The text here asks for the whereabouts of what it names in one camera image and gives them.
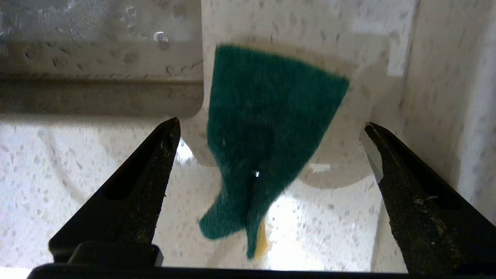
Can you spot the green and yellow sponge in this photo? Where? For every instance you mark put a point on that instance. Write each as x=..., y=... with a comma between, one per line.
x=267, y=116

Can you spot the stainless steel sink basin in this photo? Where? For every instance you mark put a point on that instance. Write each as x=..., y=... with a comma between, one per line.
x=97, y=58

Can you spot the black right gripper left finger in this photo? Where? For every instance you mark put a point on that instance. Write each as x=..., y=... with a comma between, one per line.
x=124, y=217

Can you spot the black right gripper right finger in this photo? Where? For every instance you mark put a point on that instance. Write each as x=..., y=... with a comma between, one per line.
x=426, y=217

